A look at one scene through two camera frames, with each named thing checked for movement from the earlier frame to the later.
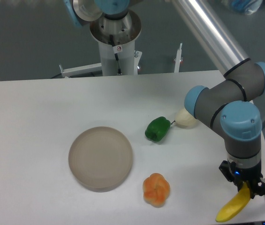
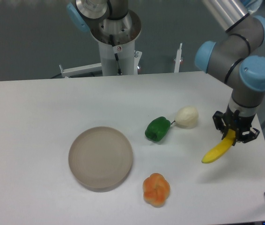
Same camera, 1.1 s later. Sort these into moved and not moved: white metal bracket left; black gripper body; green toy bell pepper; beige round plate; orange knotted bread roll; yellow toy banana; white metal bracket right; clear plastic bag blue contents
Moved: yellow toy banana; black gripper body
Not moved: white metal bracket right; clear plastic bag blue contents; beige round plate; orange knotted bread roll; green toy bell pepper; white metal bracket left
